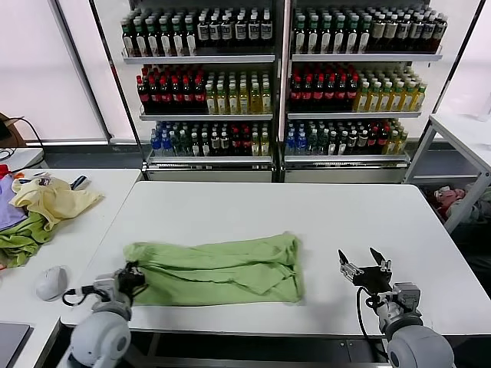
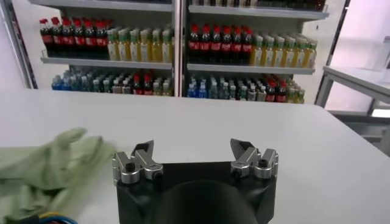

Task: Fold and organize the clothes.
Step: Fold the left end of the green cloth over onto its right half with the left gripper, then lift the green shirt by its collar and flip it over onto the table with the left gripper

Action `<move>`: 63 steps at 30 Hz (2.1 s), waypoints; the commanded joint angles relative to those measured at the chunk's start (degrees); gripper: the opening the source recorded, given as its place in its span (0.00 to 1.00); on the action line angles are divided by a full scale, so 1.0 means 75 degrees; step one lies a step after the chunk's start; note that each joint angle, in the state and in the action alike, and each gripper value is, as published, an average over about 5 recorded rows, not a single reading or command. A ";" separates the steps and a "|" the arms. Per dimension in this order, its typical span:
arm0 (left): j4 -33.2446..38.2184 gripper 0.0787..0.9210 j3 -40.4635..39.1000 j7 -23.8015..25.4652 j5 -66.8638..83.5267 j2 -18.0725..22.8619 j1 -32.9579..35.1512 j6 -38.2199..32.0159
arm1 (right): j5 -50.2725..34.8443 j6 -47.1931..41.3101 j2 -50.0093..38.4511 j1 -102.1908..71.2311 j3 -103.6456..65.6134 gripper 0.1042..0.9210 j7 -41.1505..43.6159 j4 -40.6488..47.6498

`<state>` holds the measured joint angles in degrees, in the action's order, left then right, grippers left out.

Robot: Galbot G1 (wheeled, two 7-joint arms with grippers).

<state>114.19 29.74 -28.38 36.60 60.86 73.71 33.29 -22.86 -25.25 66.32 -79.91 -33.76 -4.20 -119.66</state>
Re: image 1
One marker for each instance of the pale yellow shirt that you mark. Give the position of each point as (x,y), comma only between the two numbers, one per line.
(57,201)

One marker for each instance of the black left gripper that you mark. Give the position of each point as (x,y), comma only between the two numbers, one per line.
(128,287)

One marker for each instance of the grey computer mouse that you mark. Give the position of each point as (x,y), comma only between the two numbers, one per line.
(51,283)

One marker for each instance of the grey laptop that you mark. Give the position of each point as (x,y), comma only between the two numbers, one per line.
(11,341)

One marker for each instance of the white metal frame side table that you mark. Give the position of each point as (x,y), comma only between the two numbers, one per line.
(464,134)

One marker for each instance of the beverage shelf rack with bottles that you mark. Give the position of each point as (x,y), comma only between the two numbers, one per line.
(207,115)
(353,115)

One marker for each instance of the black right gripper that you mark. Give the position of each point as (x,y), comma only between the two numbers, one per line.
(372,279)

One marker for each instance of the purple garment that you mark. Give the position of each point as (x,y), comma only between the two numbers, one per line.
(7,211)

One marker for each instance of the light green polo shirt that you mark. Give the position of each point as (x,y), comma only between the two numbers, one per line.
(222,268)

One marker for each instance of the pile of plush toys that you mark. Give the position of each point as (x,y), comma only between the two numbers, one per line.
(449,197)

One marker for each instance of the navy white striped item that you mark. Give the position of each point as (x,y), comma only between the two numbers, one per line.
(80,183)

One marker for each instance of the red garment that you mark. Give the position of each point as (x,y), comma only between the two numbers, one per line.
(4,170)

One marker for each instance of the brown cardboard box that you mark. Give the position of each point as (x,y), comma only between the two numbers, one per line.
(9,130)

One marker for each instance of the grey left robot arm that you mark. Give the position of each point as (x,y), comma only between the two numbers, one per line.
(101,333)

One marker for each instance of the crumpled green garment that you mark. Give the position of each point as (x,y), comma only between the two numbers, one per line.
(19,241)

